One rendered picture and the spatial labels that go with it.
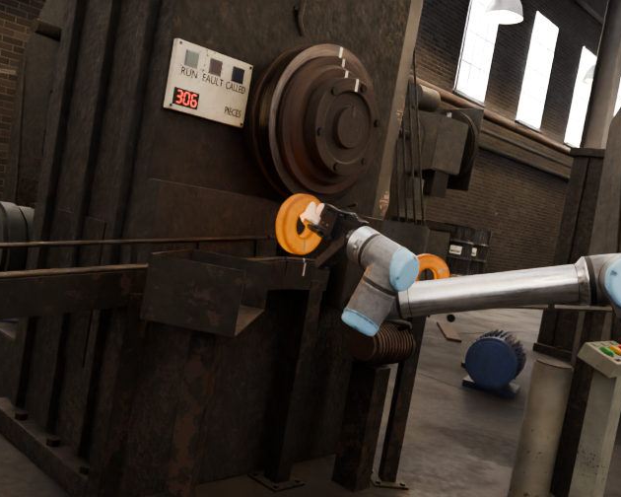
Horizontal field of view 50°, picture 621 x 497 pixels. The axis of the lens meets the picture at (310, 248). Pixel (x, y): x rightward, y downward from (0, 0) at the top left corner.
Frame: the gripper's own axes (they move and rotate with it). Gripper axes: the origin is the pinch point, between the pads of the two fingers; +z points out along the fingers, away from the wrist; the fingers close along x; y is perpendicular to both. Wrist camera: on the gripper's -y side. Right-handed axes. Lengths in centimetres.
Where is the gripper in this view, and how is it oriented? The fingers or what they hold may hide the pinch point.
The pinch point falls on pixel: (303, 216)
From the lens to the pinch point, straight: 175.5
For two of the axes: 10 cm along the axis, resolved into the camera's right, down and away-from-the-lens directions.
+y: 3.5, -9.0, -2.6
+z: -6.4, -4.3, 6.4
